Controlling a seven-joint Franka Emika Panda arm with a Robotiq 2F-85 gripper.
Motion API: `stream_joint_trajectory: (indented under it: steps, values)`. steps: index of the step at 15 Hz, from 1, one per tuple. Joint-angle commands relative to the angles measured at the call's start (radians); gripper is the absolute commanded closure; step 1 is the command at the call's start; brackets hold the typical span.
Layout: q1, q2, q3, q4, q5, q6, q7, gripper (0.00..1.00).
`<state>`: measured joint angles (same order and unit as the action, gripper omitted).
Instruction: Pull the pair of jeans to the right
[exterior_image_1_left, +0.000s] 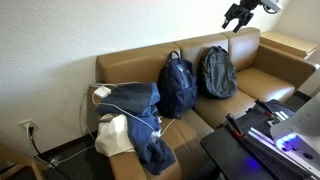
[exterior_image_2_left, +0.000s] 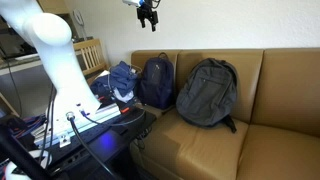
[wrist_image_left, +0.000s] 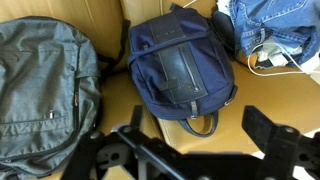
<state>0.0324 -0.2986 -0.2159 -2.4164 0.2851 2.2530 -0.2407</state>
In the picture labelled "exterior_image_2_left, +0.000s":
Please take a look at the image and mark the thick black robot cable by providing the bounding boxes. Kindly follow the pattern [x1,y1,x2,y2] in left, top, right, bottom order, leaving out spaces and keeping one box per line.
[65,111,116,180]

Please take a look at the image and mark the wooden slatted chair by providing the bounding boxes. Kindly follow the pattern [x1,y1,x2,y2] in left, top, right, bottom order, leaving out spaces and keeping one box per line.
[72,38,110,85]

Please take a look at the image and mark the blue denim jeans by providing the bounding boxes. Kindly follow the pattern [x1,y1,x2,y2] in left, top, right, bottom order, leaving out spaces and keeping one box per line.
[90,60,140,103]

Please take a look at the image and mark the white charging cable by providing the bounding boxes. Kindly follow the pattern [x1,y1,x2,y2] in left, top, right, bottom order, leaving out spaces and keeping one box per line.
[128,64,144,76]

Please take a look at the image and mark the tan leather sofa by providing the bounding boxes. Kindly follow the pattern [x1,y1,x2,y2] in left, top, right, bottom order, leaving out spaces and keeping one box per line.
[129,47,320,180]

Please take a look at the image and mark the black tripod pole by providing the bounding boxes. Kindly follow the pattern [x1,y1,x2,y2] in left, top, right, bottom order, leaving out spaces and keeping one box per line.
[0,124,52,180]

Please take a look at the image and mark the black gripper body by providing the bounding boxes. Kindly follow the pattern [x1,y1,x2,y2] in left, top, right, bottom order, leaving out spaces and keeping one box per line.
[136,0,159,22]

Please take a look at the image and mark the desk with white edge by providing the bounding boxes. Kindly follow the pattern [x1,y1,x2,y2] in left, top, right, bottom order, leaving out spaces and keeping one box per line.
[0,49,83,77]

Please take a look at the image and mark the grey backpack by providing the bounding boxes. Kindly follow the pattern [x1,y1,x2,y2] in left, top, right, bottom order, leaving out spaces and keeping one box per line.
[175,57,240,134]

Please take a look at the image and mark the white round ring object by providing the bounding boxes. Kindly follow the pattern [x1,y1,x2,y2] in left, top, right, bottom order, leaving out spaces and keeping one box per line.
[3,149,53,180]

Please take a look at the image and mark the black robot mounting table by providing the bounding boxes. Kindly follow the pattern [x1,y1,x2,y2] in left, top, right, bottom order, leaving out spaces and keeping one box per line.
[39,106,158,180]

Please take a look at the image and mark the round stand mirror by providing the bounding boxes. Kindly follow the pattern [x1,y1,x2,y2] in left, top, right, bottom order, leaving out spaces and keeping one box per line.
[71,8,89,42]

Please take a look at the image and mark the blue red wire bundle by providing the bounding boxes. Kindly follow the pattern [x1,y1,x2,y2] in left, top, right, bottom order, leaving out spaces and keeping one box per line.
[11,114,48,138]

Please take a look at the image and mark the navy blue backpack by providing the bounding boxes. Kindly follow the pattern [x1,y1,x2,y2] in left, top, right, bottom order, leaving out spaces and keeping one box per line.
[136,52,176,111]

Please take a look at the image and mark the aluminium mounting rail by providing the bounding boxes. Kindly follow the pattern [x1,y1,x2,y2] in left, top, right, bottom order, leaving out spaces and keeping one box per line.
[32,102,122,148]

